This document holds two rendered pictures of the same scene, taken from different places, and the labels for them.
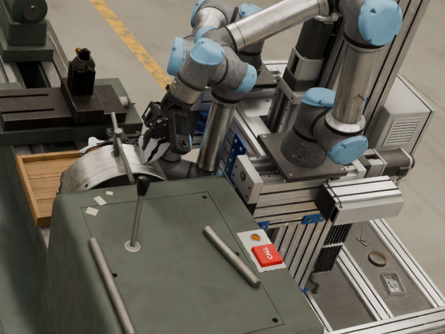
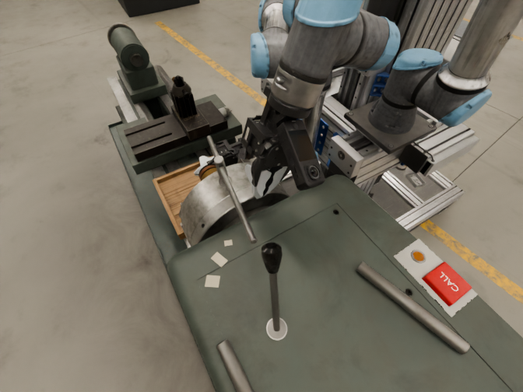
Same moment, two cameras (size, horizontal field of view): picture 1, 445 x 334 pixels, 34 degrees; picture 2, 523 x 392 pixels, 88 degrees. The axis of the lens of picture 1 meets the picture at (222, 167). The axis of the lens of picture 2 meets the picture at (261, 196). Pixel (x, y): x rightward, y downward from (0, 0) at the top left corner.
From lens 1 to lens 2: 1.33 m
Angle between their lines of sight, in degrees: 16
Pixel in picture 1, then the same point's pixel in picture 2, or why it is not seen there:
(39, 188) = (176, 203)
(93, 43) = (202, 77)
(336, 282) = (380, 187)
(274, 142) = (362, 117)
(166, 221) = (306, 265)
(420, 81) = not seen: hidden behind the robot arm
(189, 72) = (303, 52)
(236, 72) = (377, 33)
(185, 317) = not seen: outside the picture
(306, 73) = not seen: hidden behind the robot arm
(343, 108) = (477, 59)
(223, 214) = (366, 231)
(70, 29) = (188, 72)
